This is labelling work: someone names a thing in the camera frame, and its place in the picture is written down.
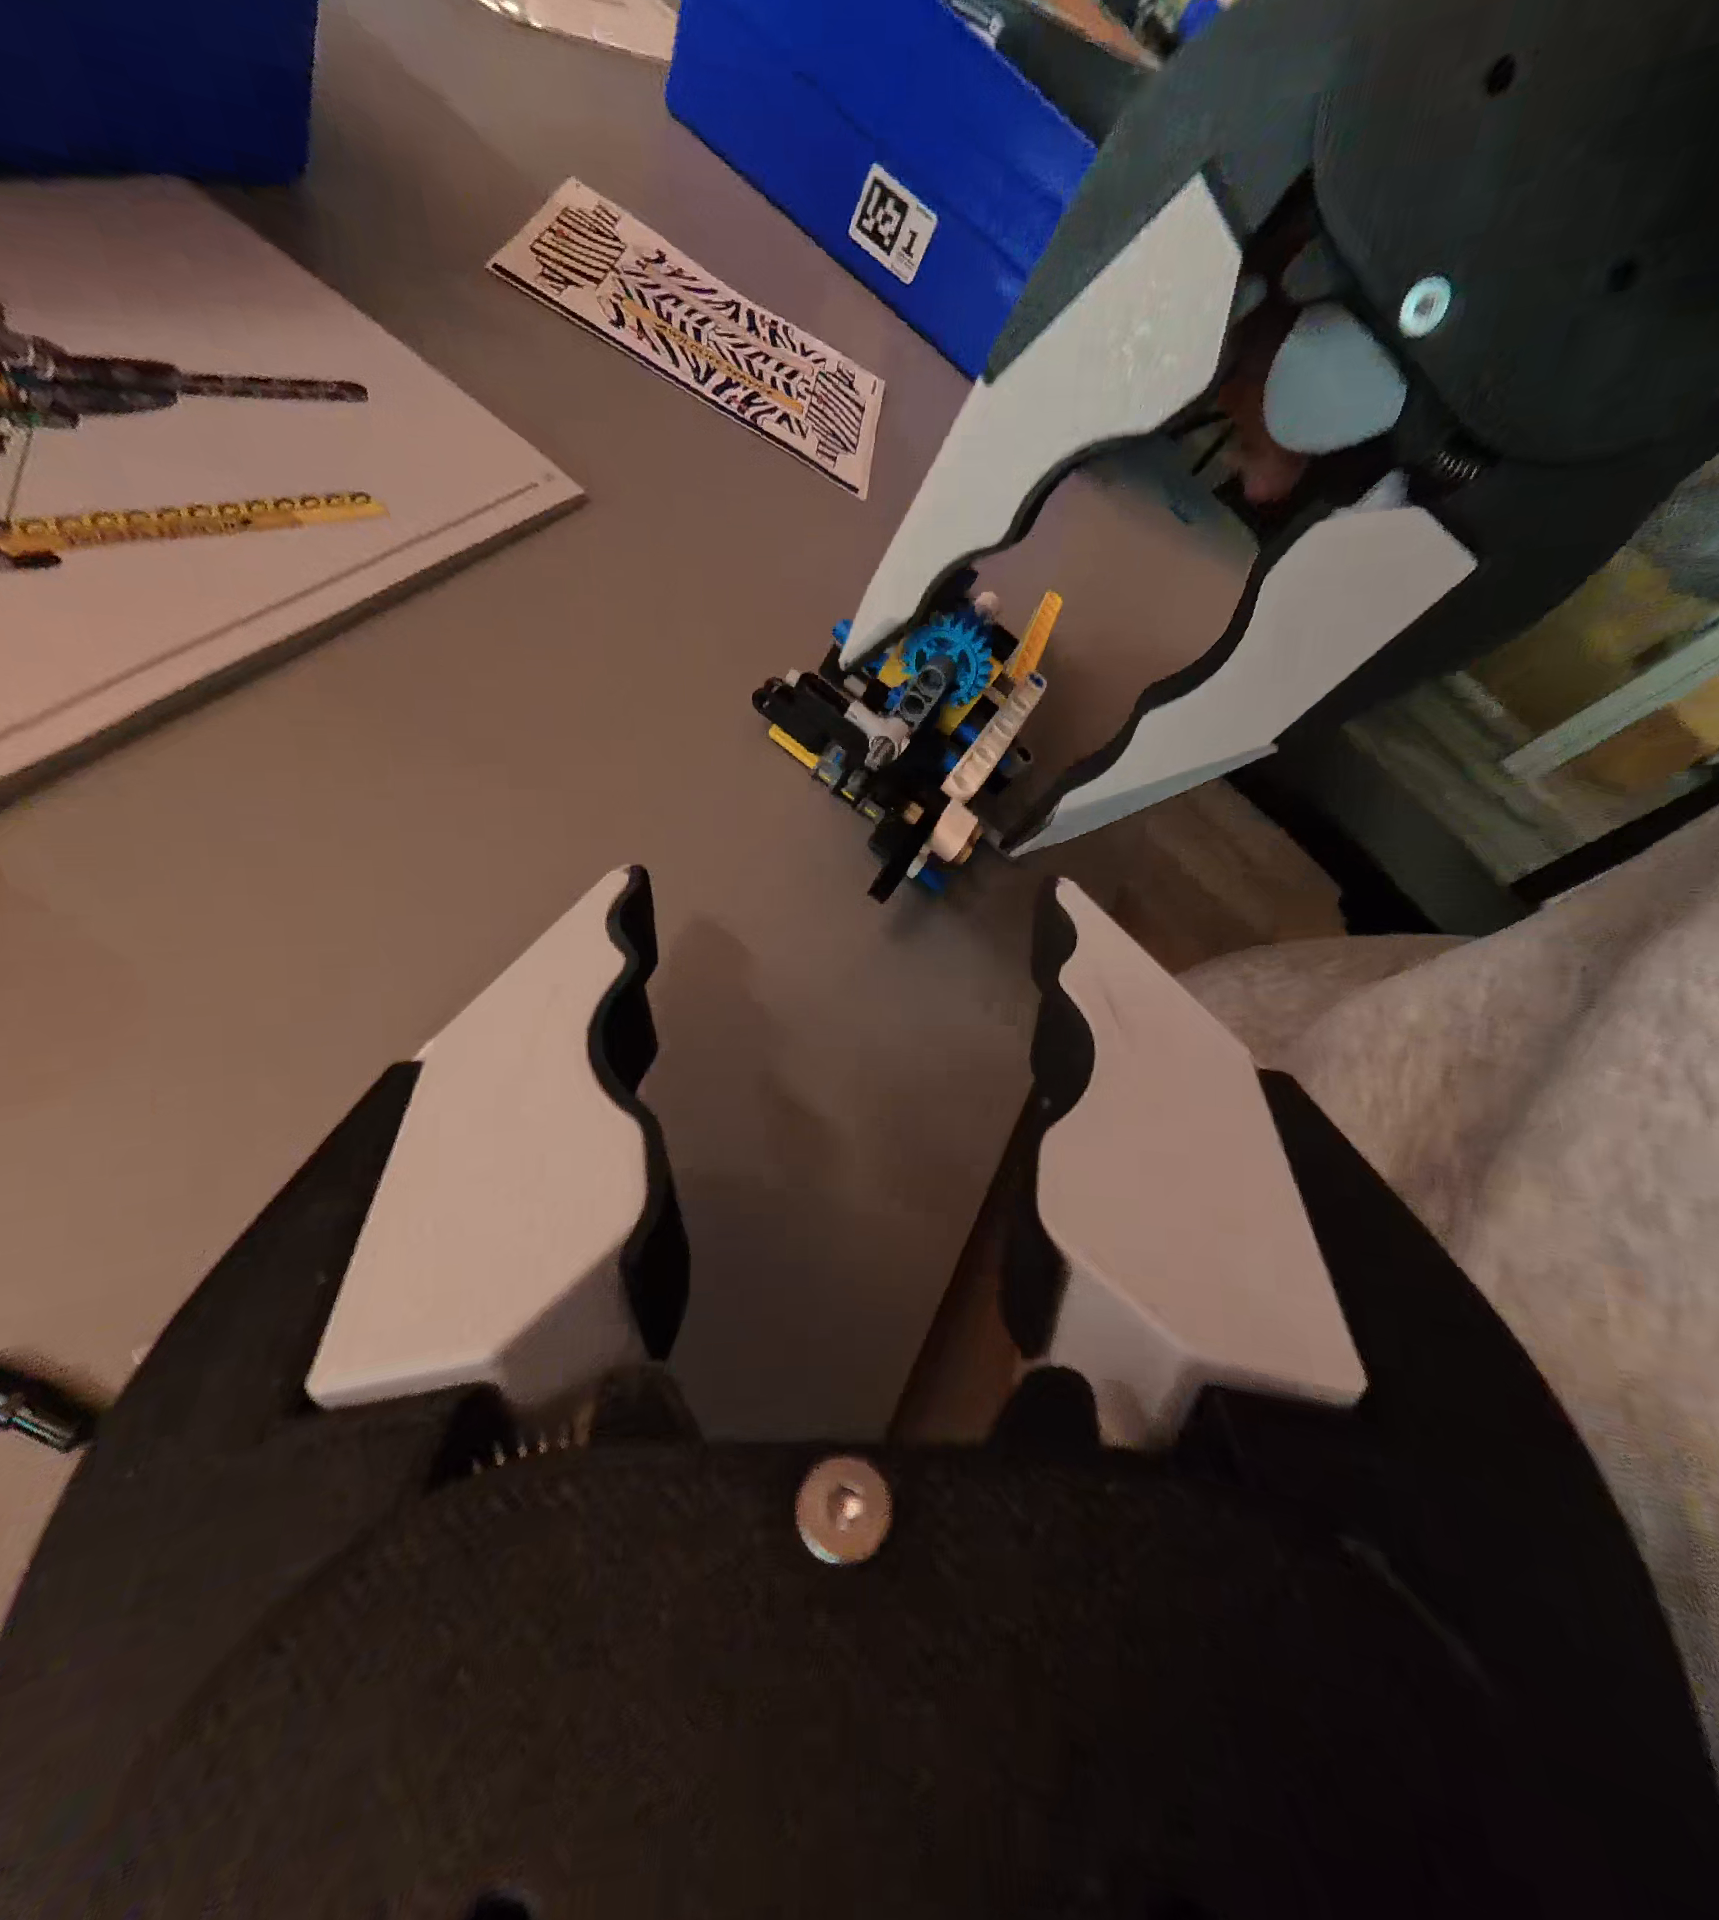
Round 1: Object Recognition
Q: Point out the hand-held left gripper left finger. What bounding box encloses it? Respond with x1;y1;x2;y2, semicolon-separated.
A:
308;865;694;1413

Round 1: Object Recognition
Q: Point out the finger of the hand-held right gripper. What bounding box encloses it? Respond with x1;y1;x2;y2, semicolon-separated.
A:
1009;473;1479;860
842;172;1243;673

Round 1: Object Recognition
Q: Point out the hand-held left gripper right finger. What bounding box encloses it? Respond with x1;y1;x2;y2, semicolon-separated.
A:
997;876;1367;1454

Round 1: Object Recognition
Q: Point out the partly built lego model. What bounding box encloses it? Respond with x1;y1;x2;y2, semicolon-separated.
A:
752;589;1067;907

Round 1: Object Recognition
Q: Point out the lego instruction booklet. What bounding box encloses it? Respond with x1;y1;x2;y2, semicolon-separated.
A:
0;172;592;850

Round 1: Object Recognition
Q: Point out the small black lego piece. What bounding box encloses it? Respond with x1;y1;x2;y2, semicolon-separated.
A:
0;1354;100;1454

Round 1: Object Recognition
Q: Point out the zebra striped sticker sheet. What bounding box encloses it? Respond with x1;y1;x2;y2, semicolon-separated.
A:
488;177;888;501

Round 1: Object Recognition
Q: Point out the person's leg in grey pants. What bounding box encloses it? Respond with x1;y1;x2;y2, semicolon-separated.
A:
1181;735;1719;1920

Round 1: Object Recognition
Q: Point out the plain blue box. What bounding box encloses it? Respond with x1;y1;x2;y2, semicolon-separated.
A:
0;0;318;189

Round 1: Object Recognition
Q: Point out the pale shelf unit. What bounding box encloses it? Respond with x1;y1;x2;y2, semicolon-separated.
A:
1339;562;1719;932

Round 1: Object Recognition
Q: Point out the blue box with white tag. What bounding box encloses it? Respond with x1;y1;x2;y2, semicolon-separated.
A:
664;0;1101;381

